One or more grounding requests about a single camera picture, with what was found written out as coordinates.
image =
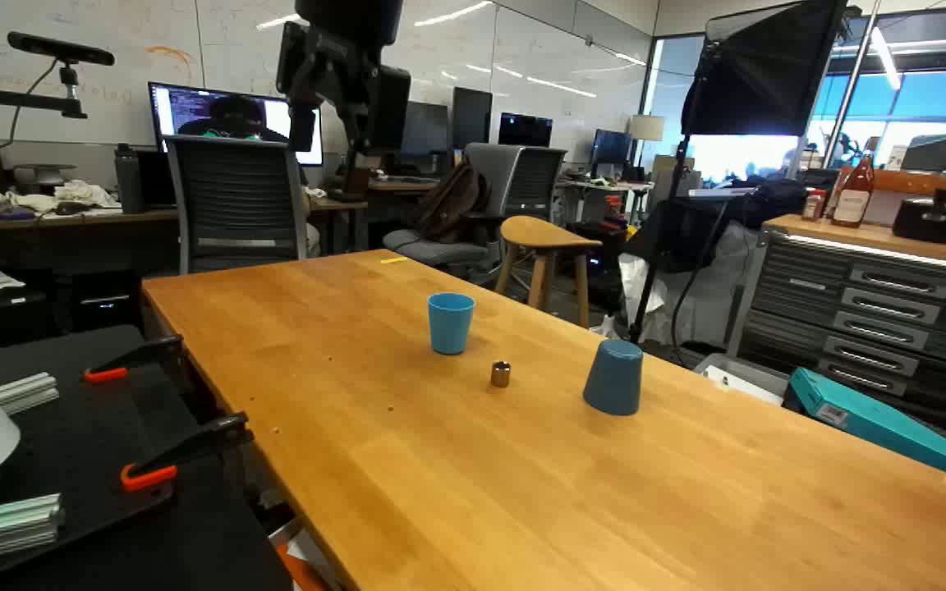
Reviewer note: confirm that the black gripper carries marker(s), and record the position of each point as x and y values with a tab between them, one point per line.
334	66

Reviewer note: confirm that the small metal cylinder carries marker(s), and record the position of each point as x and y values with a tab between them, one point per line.
500	375

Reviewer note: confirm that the upright blue plastic cup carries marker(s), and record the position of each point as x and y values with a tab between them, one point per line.
451	323

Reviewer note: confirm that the upside-down blue plastic cup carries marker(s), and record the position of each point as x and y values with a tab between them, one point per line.
615	379

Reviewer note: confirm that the lit computer monitor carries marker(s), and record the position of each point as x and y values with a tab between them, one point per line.
234	117

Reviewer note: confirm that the black mesh office chair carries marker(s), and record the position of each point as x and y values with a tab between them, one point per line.
234	201

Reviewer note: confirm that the dark computer monitor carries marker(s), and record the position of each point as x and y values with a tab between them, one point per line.
523	128
471	117

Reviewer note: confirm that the grey office chair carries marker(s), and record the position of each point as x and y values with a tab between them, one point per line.
474	207

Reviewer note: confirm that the wooden stool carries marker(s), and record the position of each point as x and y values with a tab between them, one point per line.
543	245

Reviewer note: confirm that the black clamp with orange tip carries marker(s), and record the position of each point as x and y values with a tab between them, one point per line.
183	449
136	360

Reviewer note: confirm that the softbox light stand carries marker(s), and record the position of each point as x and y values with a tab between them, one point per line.
665	235

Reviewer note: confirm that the aluminium extrusion bar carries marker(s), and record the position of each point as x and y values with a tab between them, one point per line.
0	524
26	392

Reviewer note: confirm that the black softbox light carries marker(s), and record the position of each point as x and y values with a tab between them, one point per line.
764	66

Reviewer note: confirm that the grey drawer cabinet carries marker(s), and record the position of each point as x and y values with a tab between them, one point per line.
877	314

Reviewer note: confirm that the black device on cabinet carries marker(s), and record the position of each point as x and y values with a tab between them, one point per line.
933	219

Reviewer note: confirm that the teal plastic case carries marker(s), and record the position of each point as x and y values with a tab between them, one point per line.
889	423

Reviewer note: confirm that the black stereo camera on stand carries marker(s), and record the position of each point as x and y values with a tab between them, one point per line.
58	51

